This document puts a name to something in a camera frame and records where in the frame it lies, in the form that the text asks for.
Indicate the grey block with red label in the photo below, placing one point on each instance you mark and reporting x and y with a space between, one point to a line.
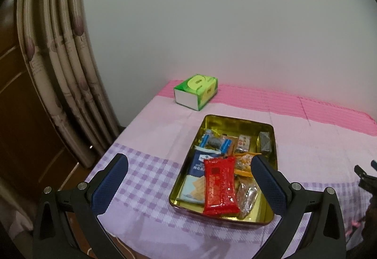
265 142

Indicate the beige patterned curtain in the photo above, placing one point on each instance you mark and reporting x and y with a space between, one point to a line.
59 55

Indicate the green tissue pack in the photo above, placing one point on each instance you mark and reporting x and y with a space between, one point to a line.
196 91

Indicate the pink purple checked cloth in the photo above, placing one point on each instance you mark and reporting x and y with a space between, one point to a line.
309 144

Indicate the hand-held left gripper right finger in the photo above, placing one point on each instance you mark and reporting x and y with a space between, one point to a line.
269 185

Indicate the gold tin box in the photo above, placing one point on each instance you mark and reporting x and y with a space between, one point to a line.
218 125

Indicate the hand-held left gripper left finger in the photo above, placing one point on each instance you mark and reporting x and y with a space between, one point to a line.
110 185

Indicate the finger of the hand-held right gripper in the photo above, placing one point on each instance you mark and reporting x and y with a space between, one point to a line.
374 164
365 176

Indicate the clear peanut brittle packet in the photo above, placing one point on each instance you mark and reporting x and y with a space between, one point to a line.
246 194

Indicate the red snack packet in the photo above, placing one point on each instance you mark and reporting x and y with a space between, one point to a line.
221 185

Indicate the yellow snack packet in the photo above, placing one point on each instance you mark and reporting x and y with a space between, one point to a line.
243 164

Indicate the dark blue cracker packet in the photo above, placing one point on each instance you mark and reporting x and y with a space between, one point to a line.
194 176

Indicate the small grey orange-print packet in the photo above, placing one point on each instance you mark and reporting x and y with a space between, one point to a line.
243 144

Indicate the blue candy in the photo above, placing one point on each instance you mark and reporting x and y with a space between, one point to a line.
216 142

